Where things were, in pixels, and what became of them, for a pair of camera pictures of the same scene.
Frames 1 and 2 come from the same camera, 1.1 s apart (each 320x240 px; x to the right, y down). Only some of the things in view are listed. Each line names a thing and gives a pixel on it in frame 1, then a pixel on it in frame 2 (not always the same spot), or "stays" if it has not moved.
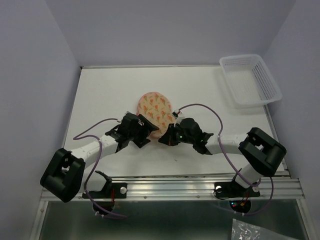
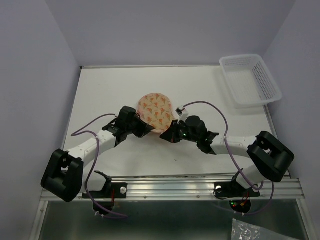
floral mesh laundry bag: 156,108 stays
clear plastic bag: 242,231 stays
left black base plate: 110,190 stays
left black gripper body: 141,132 to 137,127
